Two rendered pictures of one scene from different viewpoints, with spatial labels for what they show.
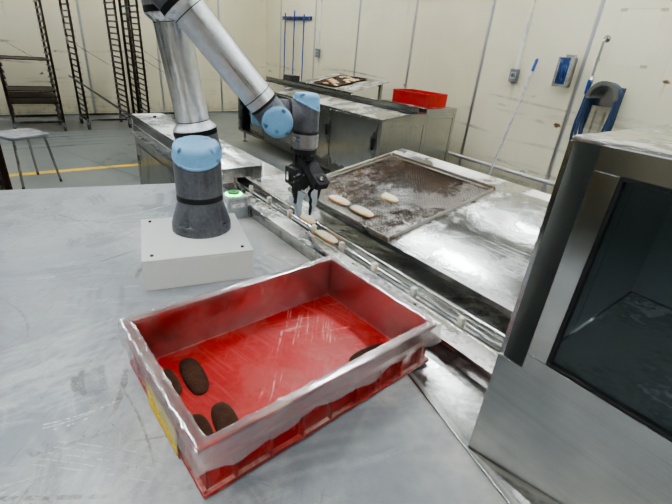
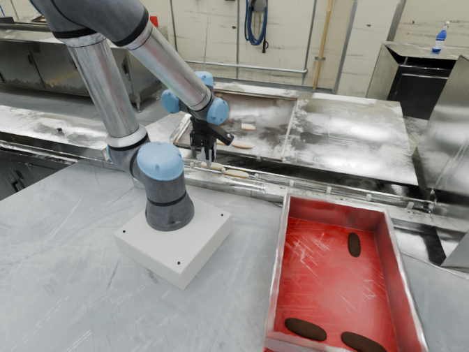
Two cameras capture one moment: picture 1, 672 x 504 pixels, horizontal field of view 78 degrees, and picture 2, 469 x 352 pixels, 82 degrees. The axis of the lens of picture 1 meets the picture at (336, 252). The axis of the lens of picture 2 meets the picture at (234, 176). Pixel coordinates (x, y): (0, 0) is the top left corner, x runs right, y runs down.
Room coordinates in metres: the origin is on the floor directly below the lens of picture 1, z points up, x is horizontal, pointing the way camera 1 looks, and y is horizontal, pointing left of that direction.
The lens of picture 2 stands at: (0.39, 0.55, 1.51)
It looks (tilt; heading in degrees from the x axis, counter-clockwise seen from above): 37 degrees down; 326
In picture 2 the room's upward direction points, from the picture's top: 1 degrees clockwise
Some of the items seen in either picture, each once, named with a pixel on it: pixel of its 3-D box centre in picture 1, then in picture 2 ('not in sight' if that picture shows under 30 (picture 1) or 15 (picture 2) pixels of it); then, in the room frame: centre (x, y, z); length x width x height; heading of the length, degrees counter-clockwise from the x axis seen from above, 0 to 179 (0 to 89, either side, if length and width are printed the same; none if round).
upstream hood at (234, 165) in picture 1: (184, 140); (9, 126); (2.04, 0.79, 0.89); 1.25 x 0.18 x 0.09; 40
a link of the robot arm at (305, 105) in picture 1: (305, 113); (202, 89); (1.23, 0.12, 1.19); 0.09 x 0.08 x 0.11; 106
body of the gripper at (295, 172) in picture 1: (302, 167); (203, 130); (1.23, 0.12, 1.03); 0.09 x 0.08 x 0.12; 40
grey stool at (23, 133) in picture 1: (25, 158); not in sight; (3.63, 2.90, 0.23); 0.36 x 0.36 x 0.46; 67
